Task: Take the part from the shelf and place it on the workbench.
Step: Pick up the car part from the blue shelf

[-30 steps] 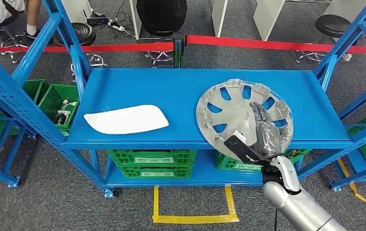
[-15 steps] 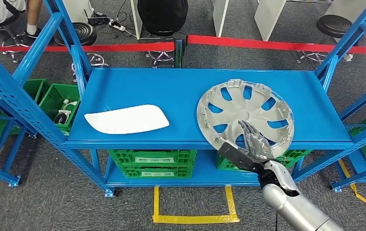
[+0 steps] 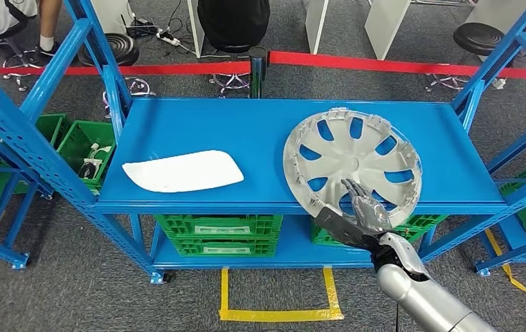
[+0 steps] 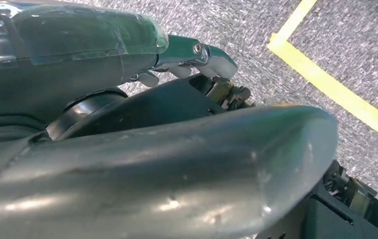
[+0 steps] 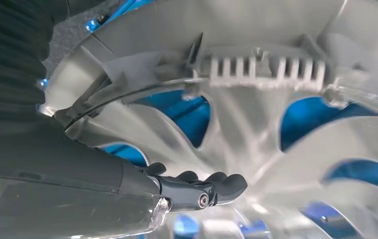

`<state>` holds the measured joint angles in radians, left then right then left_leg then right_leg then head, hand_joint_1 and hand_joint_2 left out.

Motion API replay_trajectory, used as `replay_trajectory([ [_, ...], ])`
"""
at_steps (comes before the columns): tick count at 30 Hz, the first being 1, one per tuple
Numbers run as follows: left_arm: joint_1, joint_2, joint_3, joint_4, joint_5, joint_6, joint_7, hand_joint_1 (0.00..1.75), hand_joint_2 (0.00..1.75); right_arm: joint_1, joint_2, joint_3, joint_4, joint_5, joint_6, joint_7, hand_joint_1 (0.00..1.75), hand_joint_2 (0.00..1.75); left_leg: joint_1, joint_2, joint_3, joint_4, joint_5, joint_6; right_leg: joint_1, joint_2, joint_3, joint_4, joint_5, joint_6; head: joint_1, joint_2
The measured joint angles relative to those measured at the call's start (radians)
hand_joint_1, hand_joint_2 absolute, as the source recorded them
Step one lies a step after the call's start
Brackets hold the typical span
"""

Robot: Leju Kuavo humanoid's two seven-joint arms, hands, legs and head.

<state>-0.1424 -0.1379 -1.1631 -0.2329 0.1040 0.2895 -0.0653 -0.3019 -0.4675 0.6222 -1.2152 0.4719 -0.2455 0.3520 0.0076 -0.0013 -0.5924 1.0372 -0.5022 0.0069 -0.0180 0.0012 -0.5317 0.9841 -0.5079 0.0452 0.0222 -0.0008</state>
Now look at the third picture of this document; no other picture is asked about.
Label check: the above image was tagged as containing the white and black small part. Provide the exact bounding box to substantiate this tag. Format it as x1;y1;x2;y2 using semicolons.
79;142;113;181

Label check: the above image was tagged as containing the red barrier belt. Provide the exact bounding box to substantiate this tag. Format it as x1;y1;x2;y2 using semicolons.
0;60;251;77
268;50;526;81

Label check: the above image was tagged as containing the yellow floor tape strip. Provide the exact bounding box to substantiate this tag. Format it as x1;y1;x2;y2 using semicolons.
482;228;526;315

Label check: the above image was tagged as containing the white power strip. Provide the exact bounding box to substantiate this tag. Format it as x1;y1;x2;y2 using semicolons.
156;29;182;47

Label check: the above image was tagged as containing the white curved plastic panel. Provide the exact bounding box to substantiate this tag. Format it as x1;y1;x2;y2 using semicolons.
121;149;246;194

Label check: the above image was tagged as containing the black router box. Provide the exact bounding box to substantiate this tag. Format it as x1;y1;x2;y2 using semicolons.
125;18;158;39

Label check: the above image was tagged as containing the black round stool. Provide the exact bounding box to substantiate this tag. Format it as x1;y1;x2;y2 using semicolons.
426;21;505;91
208;50;251;95
78;33;156;121
0;27;46;91

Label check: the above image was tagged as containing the white desk leg panel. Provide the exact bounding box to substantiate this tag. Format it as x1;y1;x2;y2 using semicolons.
91;0;129;34
364;0;412;61
187;0;206;59
305;0;329;55

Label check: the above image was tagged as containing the silver plastic wheel hubcap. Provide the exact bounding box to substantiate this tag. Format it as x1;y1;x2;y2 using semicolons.
283;107;424;229

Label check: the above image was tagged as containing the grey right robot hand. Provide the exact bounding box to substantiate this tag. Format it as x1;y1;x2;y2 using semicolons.
313;178;395;250

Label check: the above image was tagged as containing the black barrier post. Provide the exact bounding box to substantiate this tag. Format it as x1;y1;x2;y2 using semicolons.
249;46;269;100

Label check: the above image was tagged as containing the yellow floor tape square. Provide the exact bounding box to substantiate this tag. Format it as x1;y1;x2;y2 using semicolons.
218;268;345;322

